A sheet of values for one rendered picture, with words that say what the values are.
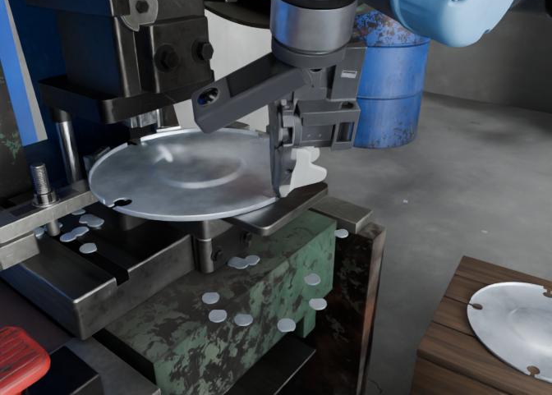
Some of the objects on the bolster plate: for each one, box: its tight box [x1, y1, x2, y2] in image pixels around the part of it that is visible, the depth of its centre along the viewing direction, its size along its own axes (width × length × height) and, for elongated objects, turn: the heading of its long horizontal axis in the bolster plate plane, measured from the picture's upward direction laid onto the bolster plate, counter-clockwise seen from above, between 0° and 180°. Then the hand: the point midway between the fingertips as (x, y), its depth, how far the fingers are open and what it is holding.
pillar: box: [55, 121, 83, 184], centre depth 71 cm, size 2×2×14 cm
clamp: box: [0, 163, 99, 272], centre depth 63 cm, size 6×17×10 cm, turn 142°
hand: (275, 188), depth 59 cm, fingers closed
